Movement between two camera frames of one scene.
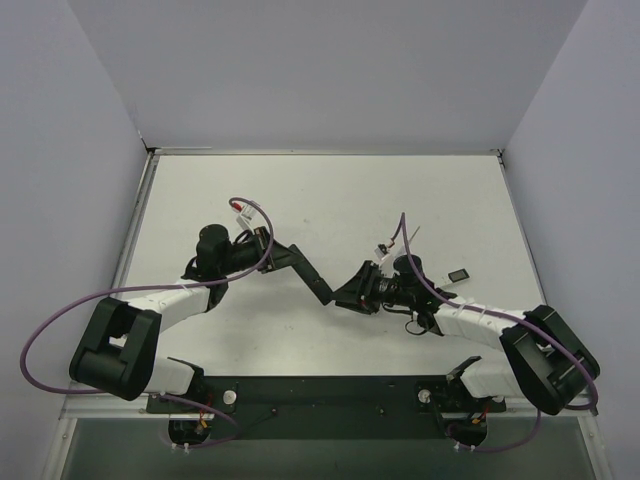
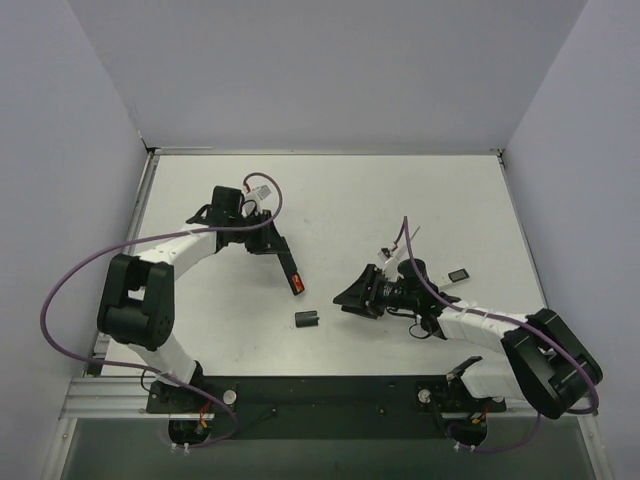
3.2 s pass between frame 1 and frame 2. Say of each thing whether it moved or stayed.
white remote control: stayed
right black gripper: stayed
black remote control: moved
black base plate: stayed
